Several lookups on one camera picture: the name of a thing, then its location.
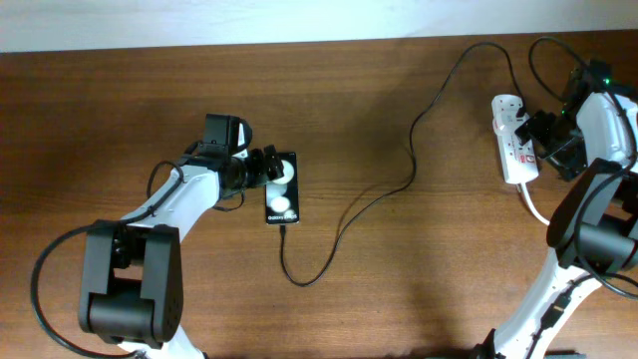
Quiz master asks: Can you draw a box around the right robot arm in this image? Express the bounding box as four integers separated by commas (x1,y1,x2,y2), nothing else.
471,61,637,358

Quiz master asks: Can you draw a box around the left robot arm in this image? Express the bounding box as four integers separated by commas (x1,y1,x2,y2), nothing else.
78,114,300,358

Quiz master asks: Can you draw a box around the white power strip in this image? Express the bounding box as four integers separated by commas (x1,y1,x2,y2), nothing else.
492,119,538,184

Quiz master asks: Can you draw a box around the white usb charger plug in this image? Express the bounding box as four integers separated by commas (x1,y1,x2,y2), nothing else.
491,94,529,137

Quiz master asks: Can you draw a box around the black usb charging cable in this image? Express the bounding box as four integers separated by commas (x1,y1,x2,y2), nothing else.
278,41,527,287

